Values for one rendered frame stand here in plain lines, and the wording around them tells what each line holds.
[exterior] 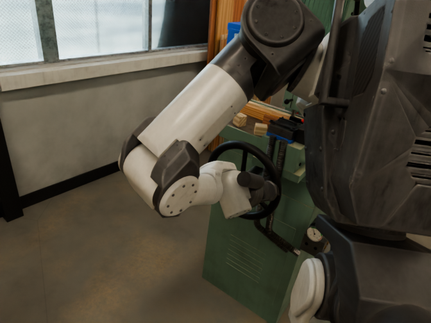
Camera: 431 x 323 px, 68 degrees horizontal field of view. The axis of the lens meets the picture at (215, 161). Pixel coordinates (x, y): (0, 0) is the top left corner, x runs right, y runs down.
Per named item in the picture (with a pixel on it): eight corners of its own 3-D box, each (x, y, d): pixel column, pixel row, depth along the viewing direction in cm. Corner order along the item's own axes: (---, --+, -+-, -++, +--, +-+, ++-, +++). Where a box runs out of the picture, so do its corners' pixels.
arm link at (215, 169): (230, 206, 79) (197, 209, 68) (218, 173, 81) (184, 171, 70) (252, 196, 76) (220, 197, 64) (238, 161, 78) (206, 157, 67)
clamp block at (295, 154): (256, 157, 112) (260, 134, 107) (273, 145, 122) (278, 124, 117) (295, 174, 105) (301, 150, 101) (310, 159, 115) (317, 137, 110)
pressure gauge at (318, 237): (302, 240, 117) (308, 223, 112) (306, 234, 119) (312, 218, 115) (319, 248, 114) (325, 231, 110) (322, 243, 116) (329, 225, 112)
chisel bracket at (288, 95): (280, 109, 123) (285, 88, 119) (295, 102, 133) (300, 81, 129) (298, 115, 120) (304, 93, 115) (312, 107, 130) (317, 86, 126)
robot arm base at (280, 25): (306, 84, 44) (342, 15, 45) (223, 40, 44) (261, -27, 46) (279, 112, 59) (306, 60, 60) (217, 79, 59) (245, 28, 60)
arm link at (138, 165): (213, 220, 65) (141, 230, 49) (181, 190, 70) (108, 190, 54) (239, 176, 62) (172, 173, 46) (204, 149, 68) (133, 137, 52)
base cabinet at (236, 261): (199, 277, 172) (214, 163, 137) (253, 223, 215) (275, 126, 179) (274, 328, 152) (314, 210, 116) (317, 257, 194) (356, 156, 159)
